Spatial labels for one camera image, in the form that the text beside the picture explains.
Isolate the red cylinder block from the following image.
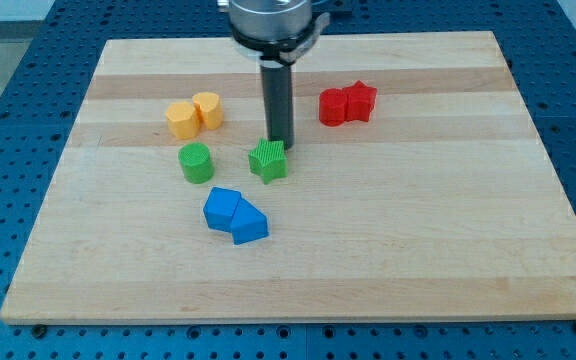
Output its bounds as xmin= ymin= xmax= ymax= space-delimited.
xmin=319 ymin=88 xmax=347 ymax=127

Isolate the green star block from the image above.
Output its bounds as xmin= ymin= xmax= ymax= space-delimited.
xmin=248 ymin=138 xmax=288 ymax=184

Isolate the wooden board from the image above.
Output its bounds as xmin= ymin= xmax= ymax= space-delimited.
xmin=0 ymin=31 xmax=576 ymax=325

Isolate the red star block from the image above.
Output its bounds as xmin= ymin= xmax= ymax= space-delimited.
xmin=342 ymin=81 xmax=377 ymax=122

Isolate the green cylinder block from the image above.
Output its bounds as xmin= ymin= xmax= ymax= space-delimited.
xmin=178 ymin=142 xmax=214 ymax=184

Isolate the blue triangular block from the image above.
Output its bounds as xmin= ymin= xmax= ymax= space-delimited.
xmin=230 ymin=198 xmax=269 ymax=245

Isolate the yellow heart block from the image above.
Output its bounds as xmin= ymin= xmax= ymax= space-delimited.
xmin=192 ymin=92 xmax=224 ymax=130

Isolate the yellow hexagon block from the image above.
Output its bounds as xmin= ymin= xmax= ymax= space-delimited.
xmin=165 ymin=101 xmax=201 ymax=140

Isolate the blue cube block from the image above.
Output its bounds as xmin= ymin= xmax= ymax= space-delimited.
xmin=203 ymin=187 xmax=242 ymax=232

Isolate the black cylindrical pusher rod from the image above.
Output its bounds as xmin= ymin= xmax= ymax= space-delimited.
xmin=260 ymin=66 xmax=294 ymax=150

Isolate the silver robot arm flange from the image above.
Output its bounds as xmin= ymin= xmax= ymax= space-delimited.
xmin=218 ymin=0 xmax=331 ymax=68

